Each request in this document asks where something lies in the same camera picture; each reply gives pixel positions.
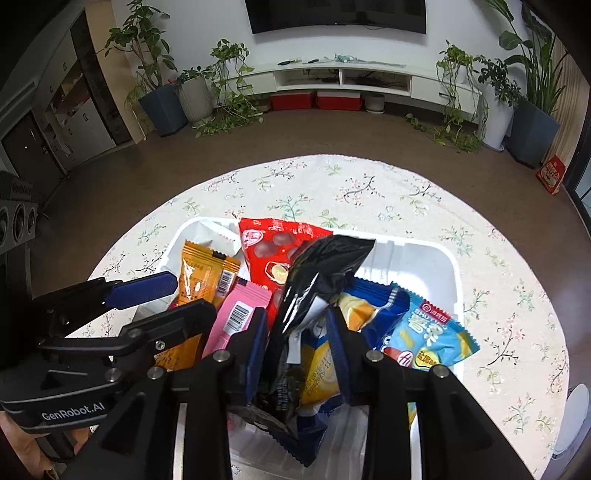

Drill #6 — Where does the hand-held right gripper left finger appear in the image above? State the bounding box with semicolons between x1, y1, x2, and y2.
60;307;269;480

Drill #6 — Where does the beige wooden board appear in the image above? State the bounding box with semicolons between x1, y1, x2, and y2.
551;37;585;176

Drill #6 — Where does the black snack packet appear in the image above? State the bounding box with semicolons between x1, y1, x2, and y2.
245;234;376;430

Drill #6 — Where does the red snack packet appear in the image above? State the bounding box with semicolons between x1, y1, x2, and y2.
238;217;334;305

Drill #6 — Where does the yellow blue snack packet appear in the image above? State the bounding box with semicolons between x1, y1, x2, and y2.
288;318;346;416

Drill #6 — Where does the person's left hand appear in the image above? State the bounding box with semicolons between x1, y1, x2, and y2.
0;406;61;480

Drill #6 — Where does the white plastic tray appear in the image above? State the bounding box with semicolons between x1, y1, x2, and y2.
159;216;462;480

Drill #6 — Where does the black television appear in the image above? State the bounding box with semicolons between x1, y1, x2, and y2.
244;0;428;35

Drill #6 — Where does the tall plant in dark pot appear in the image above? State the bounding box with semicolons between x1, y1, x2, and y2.
104;0;188;137

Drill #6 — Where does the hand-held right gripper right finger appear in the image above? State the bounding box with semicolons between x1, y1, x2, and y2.
325;307;532;480

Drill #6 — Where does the dark blue snack packet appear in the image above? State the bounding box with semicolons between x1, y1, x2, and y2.
259;406;329;468

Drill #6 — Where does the pink snack packet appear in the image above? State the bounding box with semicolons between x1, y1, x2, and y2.
202;279;274;358

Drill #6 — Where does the orange snack packet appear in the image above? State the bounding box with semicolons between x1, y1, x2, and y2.
154;240;242;372

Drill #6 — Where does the large-leaf plant in dark pot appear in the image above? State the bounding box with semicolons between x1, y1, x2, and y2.
485;0;573;167

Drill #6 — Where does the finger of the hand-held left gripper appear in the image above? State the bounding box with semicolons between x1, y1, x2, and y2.
37;298;219;360
31;271;179;343

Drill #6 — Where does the round floral tablecloth table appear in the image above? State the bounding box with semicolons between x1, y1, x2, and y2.
85;154;571;480

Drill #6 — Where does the red paper bag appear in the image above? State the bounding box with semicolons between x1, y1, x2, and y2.
536;156;566;197

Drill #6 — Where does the white round stool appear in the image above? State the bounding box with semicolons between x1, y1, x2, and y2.
551;383;583;457

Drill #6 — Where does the plant in smooth white pot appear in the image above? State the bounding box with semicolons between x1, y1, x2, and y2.
475;58;522;151

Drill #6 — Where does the dark wooden cupboard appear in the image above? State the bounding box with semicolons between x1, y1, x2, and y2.
0;9;139;195

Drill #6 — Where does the red storage box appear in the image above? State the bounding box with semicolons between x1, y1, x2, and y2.
316;91;362;110
270;92;312;112

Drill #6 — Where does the light blue snack packet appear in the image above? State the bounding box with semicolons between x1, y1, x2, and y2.
362;298;481;372

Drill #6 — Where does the trailing green plant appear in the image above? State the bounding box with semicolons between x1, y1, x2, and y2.
194;39;266;139

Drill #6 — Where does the white television cabinet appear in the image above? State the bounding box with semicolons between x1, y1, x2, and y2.
240;60;483;116

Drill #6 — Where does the trailing plant on cabinet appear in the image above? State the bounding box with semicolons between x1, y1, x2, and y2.
434;41;485;153

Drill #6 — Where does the blue yellow chips packet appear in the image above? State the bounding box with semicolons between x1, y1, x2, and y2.
335;277;411;344

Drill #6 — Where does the black window frame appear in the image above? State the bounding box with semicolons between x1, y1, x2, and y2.
566;138;591;210

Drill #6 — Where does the plant in ribbed white pot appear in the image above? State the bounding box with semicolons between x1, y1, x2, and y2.
175;67;215;123

